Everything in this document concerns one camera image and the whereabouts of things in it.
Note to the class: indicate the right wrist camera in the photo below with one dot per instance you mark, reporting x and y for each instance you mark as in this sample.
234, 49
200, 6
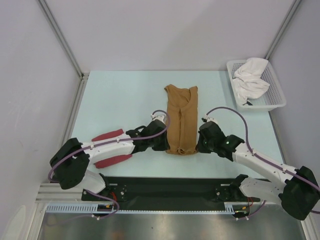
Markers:
207, 119

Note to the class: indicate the aluminium frame post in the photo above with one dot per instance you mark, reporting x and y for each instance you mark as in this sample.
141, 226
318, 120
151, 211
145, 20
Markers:
293, 10
82, 77

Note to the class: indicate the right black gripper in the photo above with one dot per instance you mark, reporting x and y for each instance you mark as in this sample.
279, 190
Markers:
199, 147

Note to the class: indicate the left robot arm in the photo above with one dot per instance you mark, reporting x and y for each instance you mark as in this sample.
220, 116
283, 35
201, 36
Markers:
70, 165

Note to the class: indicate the white cable duct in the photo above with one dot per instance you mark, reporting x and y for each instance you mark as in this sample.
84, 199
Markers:
104, 208

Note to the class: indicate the white tank top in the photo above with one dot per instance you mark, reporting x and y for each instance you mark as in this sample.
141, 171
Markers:
247, 80

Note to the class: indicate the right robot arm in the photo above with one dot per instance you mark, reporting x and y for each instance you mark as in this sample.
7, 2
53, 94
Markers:
295, 189

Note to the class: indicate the red tank top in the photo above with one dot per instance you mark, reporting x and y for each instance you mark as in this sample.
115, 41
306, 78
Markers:
112, 160

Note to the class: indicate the tan tank top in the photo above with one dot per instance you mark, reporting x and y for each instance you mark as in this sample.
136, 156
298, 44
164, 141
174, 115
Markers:
182, 108

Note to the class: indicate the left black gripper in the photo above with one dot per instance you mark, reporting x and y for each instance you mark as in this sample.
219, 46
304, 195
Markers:
164, 145

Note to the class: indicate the white plastic basket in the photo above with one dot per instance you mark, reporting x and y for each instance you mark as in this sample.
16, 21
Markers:
272, 99

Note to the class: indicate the left aluminium frame post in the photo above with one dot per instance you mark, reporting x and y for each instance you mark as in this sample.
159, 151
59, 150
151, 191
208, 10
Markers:
82, 77

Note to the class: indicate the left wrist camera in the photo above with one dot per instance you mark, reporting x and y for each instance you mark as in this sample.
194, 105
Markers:
159, 117

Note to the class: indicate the right aluminium frame post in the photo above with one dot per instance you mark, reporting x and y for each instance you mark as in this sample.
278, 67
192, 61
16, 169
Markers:
293, 10

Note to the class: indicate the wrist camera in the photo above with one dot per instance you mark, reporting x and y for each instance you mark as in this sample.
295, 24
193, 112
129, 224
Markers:
207, 119
159, 117

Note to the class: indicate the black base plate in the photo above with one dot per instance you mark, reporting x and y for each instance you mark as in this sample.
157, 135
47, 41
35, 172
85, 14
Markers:
173, 194

